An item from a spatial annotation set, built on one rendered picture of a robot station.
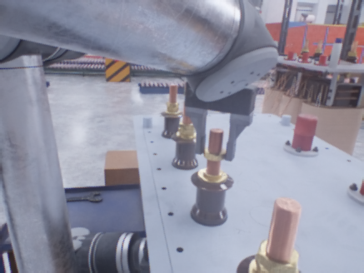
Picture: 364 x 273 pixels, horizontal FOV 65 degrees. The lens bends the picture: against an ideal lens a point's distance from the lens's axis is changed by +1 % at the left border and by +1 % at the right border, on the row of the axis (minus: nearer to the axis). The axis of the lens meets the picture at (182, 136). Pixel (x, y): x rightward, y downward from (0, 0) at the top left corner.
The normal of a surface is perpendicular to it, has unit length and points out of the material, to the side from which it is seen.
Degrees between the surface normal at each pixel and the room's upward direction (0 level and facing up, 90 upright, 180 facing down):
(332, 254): 0
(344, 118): 90
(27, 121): 85
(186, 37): 125
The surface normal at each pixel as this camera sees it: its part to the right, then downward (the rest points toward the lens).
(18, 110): 0.58, 0.21
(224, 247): 0.04, -0.94
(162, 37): 0.55, 0.81
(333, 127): 0.19, 0.34
